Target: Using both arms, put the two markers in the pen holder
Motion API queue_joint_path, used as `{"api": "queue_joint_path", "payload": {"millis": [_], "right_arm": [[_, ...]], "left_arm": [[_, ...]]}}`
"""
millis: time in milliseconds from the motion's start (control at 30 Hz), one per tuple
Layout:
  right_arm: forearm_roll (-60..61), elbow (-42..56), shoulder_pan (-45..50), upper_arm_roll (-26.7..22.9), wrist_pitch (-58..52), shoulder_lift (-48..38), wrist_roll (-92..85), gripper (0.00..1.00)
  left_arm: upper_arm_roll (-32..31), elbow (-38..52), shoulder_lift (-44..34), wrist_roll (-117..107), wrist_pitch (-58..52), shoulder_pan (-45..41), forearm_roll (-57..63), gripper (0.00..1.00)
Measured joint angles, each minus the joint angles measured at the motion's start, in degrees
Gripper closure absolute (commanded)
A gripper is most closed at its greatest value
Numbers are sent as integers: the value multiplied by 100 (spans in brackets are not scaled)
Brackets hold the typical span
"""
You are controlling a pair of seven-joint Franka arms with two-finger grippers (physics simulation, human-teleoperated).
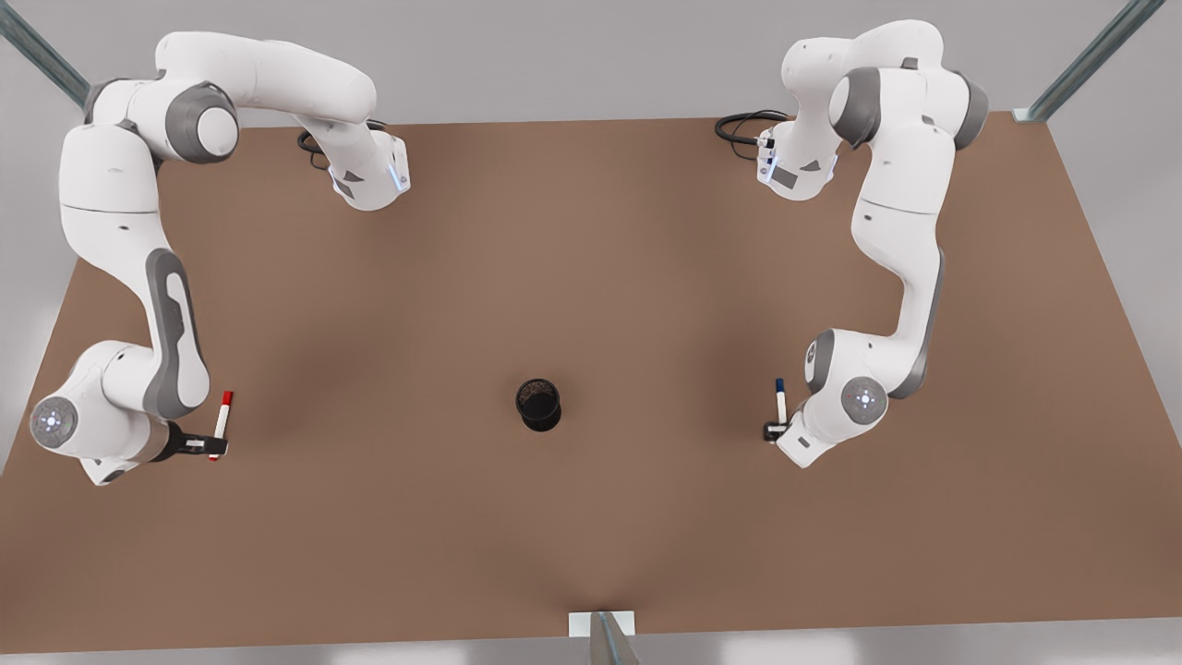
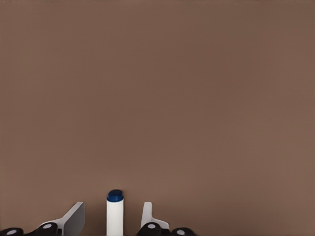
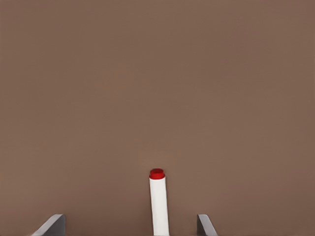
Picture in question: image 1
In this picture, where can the blue capped white marker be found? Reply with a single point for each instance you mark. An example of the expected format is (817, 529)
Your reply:
(781, 404)

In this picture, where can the red capped white marker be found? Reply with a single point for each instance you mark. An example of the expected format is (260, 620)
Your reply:
(223, 420)

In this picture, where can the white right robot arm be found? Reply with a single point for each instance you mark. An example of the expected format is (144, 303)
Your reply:
(111, 203)

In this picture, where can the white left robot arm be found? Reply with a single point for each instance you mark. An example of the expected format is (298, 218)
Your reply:
(900, 185)

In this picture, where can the black mesh pen holder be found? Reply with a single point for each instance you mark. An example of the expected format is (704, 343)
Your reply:
(538, 405)

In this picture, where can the silver frame post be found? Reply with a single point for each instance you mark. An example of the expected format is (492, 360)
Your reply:
(609, 637)
(42, 55)
(1090, 60)

